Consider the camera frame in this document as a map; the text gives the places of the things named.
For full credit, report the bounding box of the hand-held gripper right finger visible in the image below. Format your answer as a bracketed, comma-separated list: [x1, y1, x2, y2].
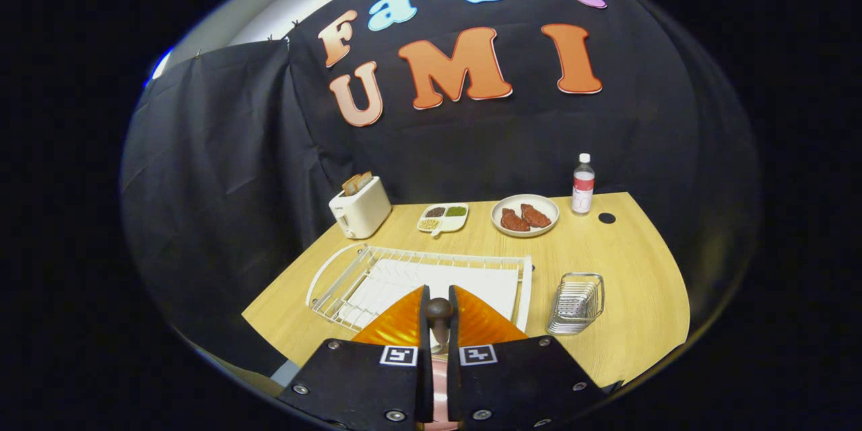
[446, 284, 612, 429]

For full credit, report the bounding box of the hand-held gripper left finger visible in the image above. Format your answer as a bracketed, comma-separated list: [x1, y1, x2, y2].
[276, 284, 434, 430]

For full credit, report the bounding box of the pink plate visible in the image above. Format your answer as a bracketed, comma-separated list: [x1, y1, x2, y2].
[421, 354, 462, 431]

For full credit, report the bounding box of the metal wire basket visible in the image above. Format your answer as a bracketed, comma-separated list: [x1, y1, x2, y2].
[546, 272, 605, 336]

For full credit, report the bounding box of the white wire dish rack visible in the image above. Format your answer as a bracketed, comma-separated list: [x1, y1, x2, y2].
[306, 243, 534, 334]

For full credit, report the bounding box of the metal spoon with brown handle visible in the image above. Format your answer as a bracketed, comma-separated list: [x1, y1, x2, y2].
[426, 297, 455, 356]

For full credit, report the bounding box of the beige plate with meat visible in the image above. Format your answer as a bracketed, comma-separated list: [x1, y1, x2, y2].
[490, 194, 560, 238]

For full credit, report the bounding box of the white divided condiment dish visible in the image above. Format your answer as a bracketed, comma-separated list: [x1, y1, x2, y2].
[416, 203, 469, 237]

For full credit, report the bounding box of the white ribbed drip tray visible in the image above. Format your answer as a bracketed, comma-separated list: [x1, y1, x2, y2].
[335, 258, 521, 331]

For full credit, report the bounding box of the red meat piece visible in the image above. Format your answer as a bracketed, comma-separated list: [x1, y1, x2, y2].
[500, 208, 531, 232]
[520, 203, 553, 228]

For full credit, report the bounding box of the white toaster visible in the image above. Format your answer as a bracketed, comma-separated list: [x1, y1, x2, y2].
[329, 176, 393, 240]

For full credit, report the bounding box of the clear bottle with red label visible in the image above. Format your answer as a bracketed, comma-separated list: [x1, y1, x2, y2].
[572, 153, 595, 216]

